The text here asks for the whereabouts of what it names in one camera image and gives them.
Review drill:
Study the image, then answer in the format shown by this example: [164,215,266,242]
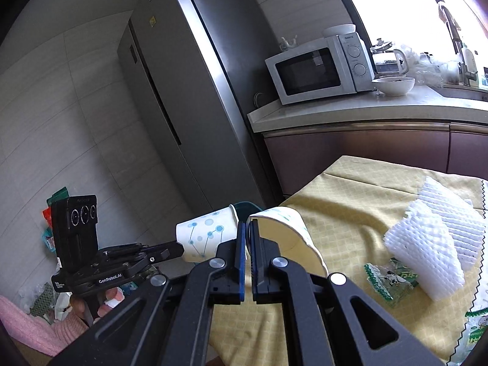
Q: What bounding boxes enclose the dotted paper cup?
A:
[175,205,238,264]

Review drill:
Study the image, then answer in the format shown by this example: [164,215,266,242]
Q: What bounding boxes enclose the green snack wrapper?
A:
[447,307,487,365]
[364,258,418,307]

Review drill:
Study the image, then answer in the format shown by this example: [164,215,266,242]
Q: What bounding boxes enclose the crushed white paper cup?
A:
[247,206,328,277]

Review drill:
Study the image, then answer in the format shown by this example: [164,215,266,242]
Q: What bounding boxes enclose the white foam fruit net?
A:
[418,177,486,272]

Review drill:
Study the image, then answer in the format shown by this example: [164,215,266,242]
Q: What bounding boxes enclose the pink sleeve forearm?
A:
[1,296,88,357]

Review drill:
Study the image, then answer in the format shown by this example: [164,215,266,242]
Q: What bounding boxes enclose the teal plastic trash bin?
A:
[232,201,263,222]

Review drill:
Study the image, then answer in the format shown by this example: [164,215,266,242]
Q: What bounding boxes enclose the brown kitchen base cabinets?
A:
[264,121,487,196]

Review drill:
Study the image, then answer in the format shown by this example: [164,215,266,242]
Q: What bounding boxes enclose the kitchen faucet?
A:
[438,1,477,87]

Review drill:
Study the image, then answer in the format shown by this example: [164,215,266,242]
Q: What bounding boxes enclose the large kitchen window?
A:
[352,0,487,70]

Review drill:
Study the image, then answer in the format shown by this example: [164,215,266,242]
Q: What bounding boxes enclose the person's left hand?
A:
[70,288,125,323]

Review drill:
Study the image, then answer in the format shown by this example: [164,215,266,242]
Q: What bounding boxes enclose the silver double-door refrigerator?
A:
[117,0,281,215]

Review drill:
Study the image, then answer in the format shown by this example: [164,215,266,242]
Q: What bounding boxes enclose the white ceramic bowl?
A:
[372,76,415,97]

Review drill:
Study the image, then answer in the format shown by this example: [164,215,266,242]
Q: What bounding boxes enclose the white microwave oven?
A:
[266,32,375,105]

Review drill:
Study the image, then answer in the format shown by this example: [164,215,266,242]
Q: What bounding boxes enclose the glass electric kettle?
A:
[371,38,409,77]

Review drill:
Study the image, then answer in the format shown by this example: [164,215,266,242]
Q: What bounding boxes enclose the white soap dispenser bottle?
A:
[462,44,478,84]

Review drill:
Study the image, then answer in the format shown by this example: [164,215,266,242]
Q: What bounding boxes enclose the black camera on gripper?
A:
[50,195,99,274]

